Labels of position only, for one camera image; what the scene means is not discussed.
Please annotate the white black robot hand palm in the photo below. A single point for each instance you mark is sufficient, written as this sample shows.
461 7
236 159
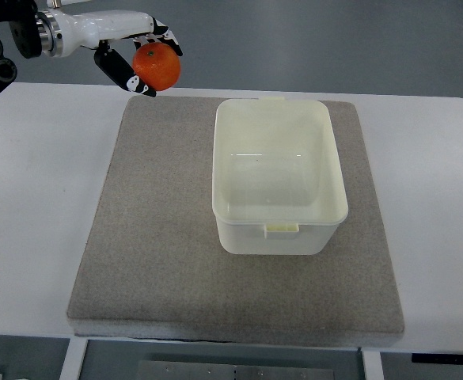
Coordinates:
89 29

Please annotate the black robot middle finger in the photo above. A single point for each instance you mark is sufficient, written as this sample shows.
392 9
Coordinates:
142 40

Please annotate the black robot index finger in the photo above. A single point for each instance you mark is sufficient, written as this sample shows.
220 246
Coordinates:
162 33

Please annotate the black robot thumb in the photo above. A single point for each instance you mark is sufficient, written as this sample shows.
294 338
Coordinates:
120 71

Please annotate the orange fruit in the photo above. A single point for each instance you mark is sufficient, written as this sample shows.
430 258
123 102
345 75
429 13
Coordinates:
157 65

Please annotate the cream plastic box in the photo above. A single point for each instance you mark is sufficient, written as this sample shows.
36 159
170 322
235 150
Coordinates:
277 182

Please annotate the grey felt mat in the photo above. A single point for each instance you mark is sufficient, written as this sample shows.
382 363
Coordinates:
153 266

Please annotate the grey metal plate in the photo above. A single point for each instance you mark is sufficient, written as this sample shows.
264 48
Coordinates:
149 369

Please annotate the black control panel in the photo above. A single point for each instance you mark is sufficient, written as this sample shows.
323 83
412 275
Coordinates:
437 358

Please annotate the white table frame leg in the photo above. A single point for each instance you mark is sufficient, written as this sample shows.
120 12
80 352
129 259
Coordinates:
372 365
74 358

